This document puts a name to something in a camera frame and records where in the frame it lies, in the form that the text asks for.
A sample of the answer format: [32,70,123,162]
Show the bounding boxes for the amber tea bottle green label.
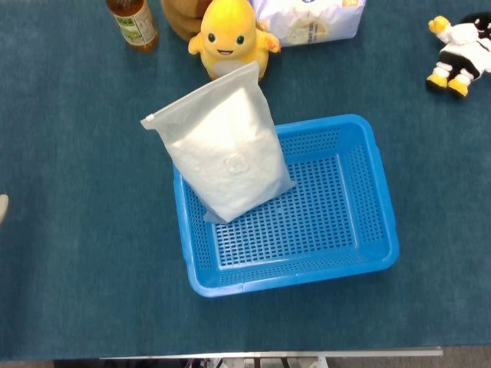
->
[106,0,160,52]

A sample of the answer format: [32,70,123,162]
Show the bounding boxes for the silver metal table edge rail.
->
[100,346,443,360]

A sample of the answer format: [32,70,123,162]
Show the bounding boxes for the yellow plush duck toy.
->
[187,0,282,82]

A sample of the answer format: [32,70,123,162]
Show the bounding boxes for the white zip pouch bag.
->
[140,61,298,225]

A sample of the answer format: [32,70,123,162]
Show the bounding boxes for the blue perforated plastic basket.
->
[172,113,400,299]

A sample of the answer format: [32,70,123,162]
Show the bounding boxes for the white tissue package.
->
[249,0,367,48]

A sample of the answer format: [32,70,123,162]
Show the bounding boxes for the black white penguin plush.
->
[426,11,491,98]

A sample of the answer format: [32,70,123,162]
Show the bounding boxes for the brown plush toy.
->
[160,0,206,42]

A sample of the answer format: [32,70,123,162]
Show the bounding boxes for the teal carpet table cover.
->
[0,0,491,362]

